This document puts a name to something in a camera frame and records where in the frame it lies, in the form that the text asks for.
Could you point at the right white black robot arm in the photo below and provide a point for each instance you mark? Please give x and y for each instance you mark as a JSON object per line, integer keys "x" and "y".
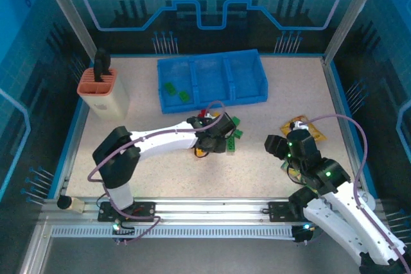
{"x": 340, "y": 222}

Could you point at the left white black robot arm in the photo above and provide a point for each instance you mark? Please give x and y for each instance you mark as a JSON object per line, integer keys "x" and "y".
{"x": 160, "y": 142}

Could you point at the yellow lego brick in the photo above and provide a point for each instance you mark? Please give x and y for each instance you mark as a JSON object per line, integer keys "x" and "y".
{"x": 199, "y": 153}

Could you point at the blue three-compartment bin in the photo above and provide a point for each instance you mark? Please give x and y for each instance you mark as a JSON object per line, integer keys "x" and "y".
{"x": 212, "y": 78}

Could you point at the aluminium frame post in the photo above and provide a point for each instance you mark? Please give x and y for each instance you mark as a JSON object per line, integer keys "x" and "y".
{"x": 353, "y": 14}
{"x": 64, "y": 7}

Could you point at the beige knife block orange top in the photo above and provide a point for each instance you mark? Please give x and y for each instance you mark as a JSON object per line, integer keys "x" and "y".
{"x": 102, "y": 100}

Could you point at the black knob beige holder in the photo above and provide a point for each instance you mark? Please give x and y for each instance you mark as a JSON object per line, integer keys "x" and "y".
{"x": 65, "y": 202}

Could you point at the white round puck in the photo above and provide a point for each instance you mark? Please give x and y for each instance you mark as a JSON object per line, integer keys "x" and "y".
{"x": 364, "y": 195}

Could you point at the aluminium side rail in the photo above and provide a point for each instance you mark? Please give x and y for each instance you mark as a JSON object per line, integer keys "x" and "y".
{"x": 337, "y": 94}
{"x": 74, "y": 145}

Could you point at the red lego brick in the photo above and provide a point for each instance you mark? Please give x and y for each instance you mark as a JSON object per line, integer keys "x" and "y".
{"x": 203, "y": 113}

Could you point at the yellow snack bag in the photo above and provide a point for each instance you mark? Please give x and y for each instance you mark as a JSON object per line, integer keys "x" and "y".
{"x": 316, "y": 133}

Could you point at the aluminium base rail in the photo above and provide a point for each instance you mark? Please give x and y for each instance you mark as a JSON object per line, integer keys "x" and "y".
{"x": 208, "y": 210}

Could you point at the black base connector box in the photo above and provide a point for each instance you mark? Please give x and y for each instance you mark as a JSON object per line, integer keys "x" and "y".
{"x": 123, "y": 230}
{"x": 303, "y": 232}

